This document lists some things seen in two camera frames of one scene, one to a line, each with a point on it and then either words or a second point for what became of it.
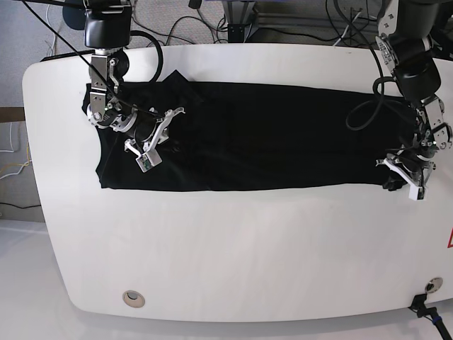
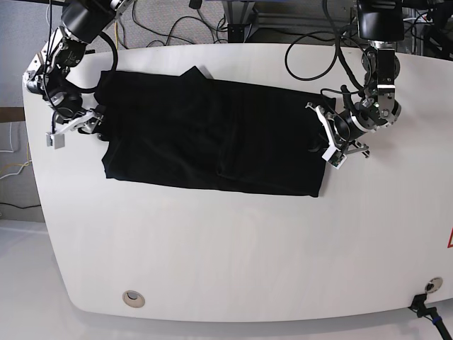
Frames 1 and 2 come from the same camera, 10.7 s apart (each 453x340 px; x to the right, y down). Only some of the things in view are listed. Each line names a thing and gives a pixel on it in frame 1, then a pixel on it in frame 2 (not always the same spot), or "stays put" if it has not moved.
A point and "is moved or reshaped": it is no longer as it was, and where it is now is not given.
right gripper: (413, 163) -> (325, 120)
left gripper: (146, 129) -> (86, 124)
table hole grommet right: (433, 285) stays put
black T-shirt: (234, 137) is moved or reshaped
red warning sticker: (450, 244) stays put
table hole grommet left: (133, 298) stays put
